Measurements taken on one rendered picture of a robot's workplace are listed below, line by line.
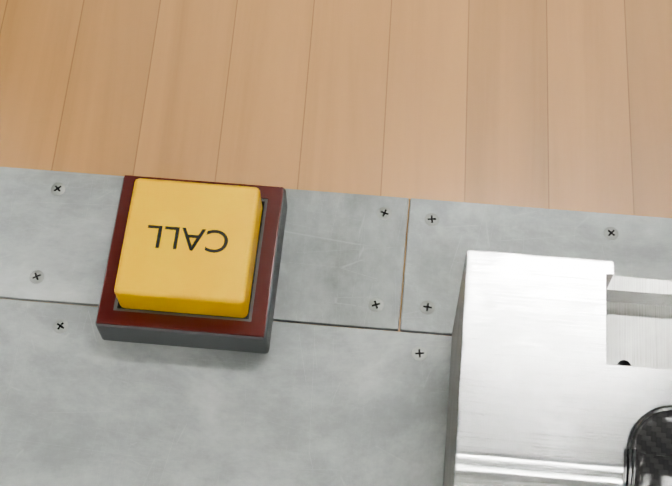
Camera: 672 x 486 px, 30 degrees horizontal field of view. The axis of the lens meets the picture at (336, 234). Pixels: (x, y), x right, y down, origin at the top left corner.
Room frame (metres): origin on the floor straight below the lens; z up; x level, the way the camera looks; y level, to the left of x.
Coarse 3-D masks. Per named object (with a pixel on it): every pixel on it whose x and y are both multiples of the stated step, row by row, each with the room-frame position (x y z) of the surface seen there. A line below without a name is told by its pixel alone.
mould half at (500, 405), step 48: (480, 288) 0.20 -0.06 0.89; (528, 288) 0.20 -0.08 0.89; (576, 288) 0.20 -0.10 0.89; (480, 336) 0.18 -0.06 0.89; (528, 336) 0.18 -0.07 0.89; (576, 336) 0.18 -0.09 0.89; (480, 384) 0.16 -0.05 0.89; (528, 384) 0.16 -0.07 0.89; (576, 384) 0.16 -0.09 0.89; (624, 384) 0.16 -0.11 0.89; (480, 432) 0.14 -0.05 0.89; (528, 432) 0.14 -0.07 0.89; (576, 432) 0.14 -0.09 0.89; (624, 432) 0.14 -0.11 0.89; (480, 480) 0.13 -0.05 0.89; (528, 480) 0.12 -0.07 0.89; (576, 480) 0.12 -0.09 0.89
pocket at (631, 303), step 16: (608, 288) 0.21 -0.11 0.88; (624, 288) 0.21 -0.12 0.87; (640, 288) 0.21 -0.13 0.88; (656, 288) 0.21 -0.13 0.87; (608, 304) 0.21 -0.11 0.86; (624, 304) 0.21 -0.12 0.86; (640, 304) 0.20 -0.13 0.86; (656, 304) 0.20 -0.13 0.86; (608, 320) 0.20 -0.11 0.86; (624, 320) 0.20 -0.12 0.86; (640, 320) 0.20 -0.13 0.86; (656, 320) 0.20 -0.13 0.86; (608, 336) 0.19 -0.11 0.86; (624, 336) 0.19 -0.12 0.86; (640, 336) 0.19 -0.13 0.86; (656, 336) 0.19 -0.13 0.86; (608, 352) 0.18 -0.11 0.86; (624, 352) 0.18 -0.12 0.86; (640, 352) 0.18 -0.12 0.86; (656, 352) 0.18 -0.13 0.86; (656, 368) 0.18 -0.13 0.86
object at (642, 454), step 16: (656, 416) 0.15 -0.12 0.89; (640, 432) 0.14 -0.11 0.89; (656, 432) 0.14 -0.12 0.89; (624, 448) 0.13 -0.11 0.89; (640, 448) 0.14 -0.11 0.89; (656, 448) 0.14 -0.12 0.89; (624, 464) 0.13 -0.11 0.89; (640, 464) 0.13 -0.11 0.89; (656, 464) 0.13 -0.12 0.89; (624, 480) 0.12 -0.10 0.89; (640, 480) 0.12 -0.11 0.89; (656, 480) 0.12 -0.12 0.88
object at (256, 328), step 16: (128, 176) 0.30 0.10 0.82; (128, 192) 0.29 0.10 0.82; (272, 192) 0.29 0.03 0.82; (128, 208) 0.28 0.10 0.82; (272, 208) 0.28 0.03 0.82; (272, 224) 0.27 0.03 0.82; (112, 240) 0.27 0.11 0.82; (272, 240) 0.26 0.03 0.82; (112, 256) 0.26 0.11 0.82; (272, 256) 0.25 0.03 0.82; (112, 272) 0.25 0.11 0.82; (272, 272) 0.25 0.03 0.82; (112, 288) 0.24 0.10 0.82; (256, 288) 0.24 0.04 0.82; (112, 304) 0.23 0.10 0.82; (256, 304) 0.23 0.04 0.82; (96, 320) 0.22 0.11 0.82; (112, 320) 0.22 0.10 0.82; (128, 320) 0.22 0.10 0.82; (144, 320) 0.22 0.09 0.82; (160, 320) 0.22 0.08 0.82; (176, 320) 0.22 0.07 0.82; (192, 320) 0.22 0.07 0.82; (208, 320) 0.22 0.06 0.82; (224, 320) 0.22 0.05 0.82; (256, 320) 0.22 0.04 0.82; (256, 336) 0.21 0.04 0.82
